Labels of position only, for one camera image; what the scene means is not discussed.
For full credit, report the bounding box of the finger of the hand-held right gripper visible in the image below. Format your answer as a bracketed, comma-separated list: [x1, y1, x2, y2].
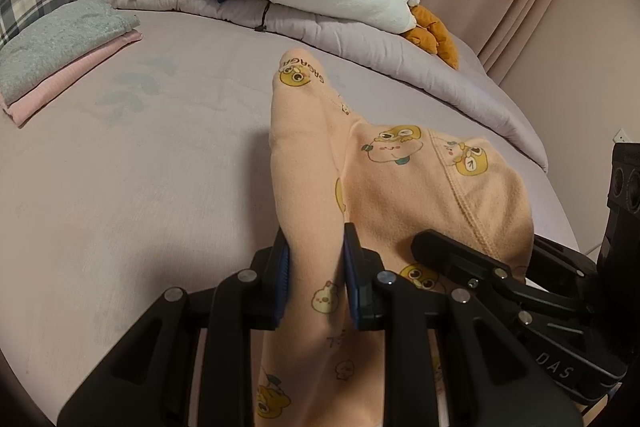
[525, 233, 603, 308]
[411, 229, 628, 405]

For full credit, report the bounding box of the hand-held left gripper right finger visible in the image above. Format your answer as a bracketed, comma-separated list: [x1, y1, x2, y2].
[342, 223, 583, 427]

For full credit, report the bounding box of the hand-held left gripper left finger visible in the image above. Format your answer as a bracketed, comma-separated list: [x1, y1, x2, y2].
[56, 227, 292, 427]

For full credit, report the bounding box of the peach cartoon-print garment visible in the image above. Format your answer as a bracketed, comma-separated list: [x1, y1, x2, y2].
[255, 48, 535, 427]

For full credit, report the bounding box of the lilac bed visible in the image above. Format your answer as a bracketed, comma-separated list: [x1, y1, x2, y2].
[0, 4, 583, 427]

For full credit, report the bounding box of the lilac duvet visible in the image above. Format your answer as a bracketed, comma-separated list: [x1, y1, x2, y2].
[77, 0, 548, 172]

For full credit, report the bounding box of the folded pink cloth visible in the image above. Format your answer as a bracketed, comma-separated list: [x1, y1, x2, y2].
[0, 29, 145, 128]

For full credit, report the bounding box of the folded grey cloth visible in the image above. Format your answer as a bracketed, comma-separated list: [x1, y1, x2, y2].
[0, 0, 141, 105]

